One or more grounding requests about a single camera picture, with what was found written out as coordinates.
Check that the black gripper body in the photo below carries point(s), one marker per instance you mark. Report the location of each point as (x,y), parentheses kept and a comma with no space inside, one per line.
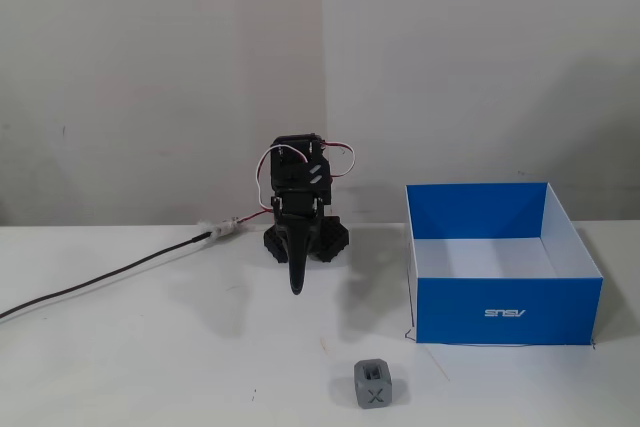
(298,228)

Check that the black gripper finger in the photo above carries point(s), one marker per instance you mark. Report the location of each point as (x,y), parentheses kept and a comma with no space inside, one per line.
(310,242)
(295,257)

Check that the gray block with X mark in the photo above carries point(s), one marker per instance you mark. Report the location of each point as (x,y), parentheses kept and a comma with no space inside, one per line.
(372,389)

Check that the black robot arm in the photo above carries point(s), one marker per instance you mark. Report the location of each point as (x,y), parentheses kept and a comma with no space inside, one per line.
(300,172)

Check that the blue and white cardboard box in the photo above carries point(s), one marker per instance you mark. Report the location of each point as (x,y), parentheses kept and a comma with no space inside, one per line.
(505,307)

